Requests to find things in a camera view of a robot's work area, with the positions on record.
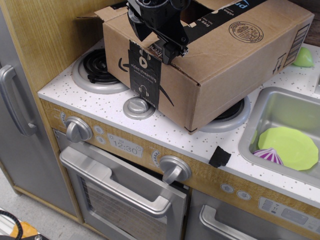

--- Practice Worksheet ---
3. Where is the silver fridge handle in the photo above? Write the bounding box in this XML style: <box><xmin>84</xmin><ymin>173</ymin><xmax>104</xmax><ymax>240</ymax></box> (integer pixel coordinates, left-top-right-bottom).
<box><xmin>0</xmin><ymin>64</ymin><xmax>37</xmax><ymax>137</ymax></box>

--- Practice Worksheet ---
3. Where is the silver dishwasher door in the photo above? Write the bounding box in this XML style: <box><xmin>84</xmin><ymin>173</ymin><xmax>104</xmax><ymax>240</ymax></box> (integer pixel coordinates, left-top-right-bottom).
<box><xmin>184</xmin><ymin>190</ymin><xmax>320</xmax><ymax>240</ymax></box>

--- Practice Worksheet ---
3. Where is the black cable on floor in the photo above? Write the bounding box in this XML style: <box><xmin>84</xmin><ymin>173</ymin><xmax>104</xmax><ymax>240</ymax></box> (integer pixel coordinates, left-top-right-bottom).
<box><xmin>0</xmin><ymin>210</ymin><xmax>25</xmax><ymax>240</ymax></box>

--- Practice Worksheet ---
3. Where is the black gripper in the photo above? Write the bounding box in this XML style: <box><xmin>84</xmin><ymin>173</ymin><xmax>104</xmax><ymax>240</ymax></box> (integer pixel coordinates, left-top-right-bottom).
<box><xmin>126</xmin><ymin>0</ymin><xmax>189</xmax><ymax>65</ymax></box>

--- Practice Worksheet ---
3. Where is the black tape piece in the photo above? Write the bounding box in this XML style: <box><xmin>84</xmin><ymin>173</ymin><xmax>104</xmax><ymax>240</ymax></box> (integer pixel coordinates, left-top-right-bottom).
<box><xmin>209</xmin><ymin>146</ymin><xmax>231</xmax><ymax>168</ymax></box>

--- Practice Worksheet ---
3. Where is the silver countertop knob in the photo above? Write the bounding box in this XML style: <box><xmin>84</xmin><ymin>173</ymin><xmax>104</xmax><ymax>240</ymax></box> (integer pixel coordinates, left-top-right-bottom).
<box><xmin>123</xmin><ymin>97</ymin><xmax>155</xmax><ymax>120</ymax></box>

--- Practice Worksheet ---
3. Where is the silver oven door handle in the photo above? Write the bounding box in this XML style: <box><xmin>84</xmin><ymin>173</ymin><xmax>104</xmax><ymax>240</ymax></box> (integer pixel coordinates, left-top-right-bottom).
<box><xmin>59</xmin><ymin>146</ymin><xmax>172</xmax><ymax>218</ymax></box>

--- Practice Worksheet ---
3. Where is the dishwasher control panel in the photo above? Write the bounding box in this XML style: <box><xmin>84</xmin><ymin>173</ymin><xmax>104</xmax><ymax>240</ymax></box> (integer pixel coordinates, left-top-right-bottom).
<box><xmin>258</xmin><ymin>196</ymin><xmax>320</xmax><ymax>234</ymax></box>

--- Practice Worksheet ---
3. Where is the right stove burner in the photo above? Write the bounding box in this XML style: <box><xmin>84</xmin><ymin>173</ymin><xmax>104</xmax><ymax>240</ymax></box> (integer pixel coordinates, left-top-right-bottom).
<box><xmin>199</xmin><ymin>96</ymin><xmax>251</xmax><ymax>133</ymax></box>

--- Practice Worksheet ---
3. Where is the left silver oven knob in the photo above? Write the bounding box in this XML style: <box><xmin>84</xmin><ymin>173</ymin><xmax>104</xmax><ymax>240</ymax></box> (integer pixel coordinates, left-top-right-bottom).
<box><xmin>65</xmin><ymin>116</ymin><xmax>93</xmax><ymax>143</ymax></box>

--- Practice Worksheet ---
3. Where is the silver oven knob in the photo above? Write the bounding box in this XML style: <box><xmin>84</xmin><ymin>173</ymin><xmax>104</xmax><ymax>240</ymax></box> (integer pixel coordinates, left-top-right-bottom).
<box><xmin>159</xmin><ymin>155</ymin><xmax>192</xmax><ymax>185</ymax></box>
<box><xmin>65</xmin><ymin>116</ymin><xmax>93</xmax><ymax>143</ymax></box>

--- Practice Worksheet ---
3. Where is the right silver oven knob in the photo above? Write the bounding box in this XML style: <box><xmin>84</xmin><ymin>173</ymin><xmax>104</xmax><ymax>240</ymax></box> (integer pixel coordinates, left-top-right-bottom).
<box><xmin>159</xmin><ymin>155</ymin><xmax>192</xmax><ymax>185</ymax></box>

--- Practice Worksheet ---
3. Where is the silver sink basin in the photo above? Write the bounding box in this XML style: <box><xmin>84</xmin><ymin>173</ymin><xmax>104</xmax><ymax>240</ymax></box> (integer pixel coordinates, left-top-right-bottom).
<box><xmin>238</xmin><ymin>87</ymin><xmax>320</xmax><ymax>187</ymax></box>

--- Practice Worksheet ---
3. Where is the silver oven door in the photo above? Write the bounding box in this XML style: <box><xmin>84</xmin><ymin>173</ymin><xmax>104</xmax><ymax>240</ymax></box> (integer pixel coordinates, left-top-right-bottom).
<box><xmin>52</xmin><ymin>128</ymin><xmax>189</xmax><ymax>240</ymax></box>

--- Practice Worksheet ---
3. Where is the brown cardboard box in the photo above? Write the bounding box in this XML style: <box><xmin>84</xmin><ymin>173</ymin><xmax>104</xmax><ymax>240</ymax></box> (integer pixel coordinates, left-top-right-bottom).
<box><xmin>85</xmin><ymin>0</ymin><xmax>314</xmax><ymax>134</ymax></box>

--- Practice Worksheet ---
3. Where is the silver fridge door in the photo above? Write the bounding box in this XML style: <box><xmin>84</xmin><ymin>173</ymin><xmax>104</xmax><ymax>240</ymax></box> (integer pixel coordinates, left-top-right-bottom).
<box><xmin>0</xmin><ymin>14</ymin><xmax>77</xmax><ymax>218</ymax></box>

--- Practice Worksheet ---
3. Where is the orange object on floor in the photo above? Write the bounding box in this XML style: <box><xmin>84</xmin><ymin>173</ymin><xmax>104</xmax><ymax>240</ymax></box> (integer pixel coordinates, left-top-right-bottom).
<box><xmin>10</xmin><ymin>221</ymin><xmax>38</xmax><ymax>239</ymax></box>

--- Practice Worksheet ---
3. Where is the green toy cup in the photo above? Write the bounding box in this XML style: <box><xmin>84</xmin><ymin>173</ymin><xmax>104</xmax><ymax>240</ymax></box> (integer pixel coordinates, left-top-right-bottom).
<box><xmin>293</xmin><ymin>47</ymin><xmax>314</xmax><ymax>68</ymax></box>

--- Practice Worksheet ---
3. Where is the purple toy onion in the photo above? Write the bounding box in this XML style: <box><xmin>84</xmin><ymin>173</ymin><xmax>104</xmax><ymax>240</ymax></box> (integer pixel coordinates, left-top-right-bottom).
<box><xmin>252</xmin><ymin>147</ymin><xmax>284</xmax><ymax>166</ymax></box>

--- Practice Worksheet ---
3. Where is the left stove burner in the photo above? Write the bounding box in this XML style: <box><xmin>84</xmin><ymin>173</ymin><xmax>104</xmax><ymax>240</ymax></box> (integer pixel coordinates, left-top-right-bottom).
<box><xmin>72</xmin><ymin>48</ymin><xmax>129</xmax><ymax>95</ymax></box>

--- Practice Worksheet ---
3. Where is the stove burner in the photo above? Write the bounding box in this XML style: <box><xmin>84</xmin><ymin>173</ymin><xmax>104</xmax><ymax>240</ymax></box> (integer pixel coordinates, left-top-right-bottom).
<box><xmin>72</xmin><ymin>48</ymin><xmax>129</xmax><ymax>95</ymax></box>
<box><xmin>199</xmin><ymin>96</ymin><xmax>251</xmax><ymax>133</ymax></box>

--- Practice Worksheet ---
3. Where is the green plate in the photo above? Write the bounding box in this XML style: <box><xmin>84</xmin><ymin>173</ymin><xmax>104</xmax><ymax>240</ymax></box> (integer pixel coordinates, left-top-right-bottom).
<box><xmin>258</xmin><ymin>127</ymin><xmax>319</xmax><ymax>171</ymax></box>

